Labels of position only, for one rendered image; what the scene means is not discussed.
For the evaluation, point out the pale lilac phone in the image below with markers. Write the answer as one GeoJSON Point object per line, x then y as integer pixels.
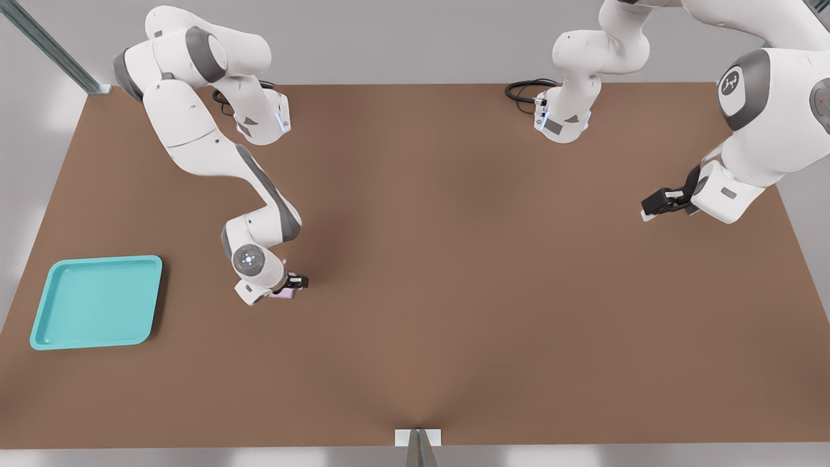
{"type": "Point", "coordinates": [284, 294]}

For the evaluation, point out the silver frame post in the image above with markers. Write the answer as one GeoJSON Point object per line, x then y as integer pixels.
{"type": "Point", "coordinates": [52, 45]}
{"type": "Point", "coordinates": [418, 447]}

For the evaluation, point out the pale blue-green tray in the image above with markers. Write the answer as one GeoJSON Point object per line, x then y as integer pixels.
{"type": "Point", "coordinates": [97, 301]}

